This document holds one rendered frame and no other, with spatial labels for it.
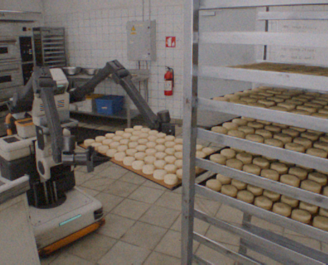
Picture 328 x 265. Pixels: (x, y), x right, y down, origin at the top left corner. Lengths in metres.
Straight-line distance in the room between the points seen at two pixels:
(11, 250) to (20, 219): 0.15
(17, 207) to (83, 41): 5.18
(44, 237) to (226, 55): 3.93
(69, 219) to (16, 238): 0.83
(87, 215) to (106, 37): 4.23
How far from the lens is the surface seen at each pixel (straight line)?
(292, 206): 0.91
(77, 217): 2.34
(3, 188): 1.43
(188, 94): 0.82
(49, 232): 2.28
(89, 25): 6.28
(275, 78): 0.72
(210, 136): 0.84
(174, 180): 1.05
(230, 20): 5.06
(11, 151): 2.30
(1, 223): 1.47
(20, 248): 1.59
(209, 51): 5.14
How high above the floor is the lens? 1.49
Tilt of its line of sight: 17 degrees down
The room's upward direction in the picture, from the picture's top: straight up
